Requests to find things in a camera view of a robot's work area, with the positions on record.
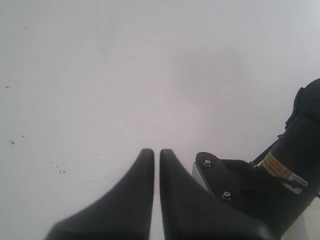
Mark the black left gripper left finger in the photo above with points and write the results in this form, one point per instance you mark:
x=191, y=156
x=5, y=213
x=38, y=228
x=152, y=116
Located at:
x=123, y=213

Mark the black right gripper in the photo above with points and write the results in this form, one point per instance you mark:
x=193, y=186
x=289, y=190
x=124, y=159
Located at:
x=268, y=193

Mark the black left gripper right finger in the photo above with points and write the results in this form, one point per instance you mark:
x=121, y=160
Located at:
x=189, y=212

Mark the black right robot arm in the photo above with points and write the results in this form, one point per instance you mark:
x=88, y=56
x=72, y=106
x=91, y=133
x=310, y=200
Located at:
x=298, y=148

